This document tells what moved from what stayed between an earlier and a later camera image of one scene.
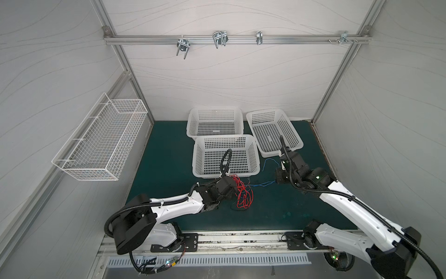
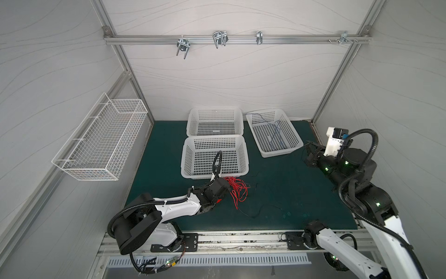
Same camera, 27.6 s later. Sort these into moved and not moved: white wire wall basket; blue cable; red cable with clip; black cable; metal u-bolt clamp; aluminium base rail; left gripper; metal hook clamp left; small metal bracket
Moved: blue cable; red cable with clip; black cable
Not moved: metal u-bolt clamp; white wire wall basket; left gripper; metal hook clamp left; small metal bracket; aluminium base rail
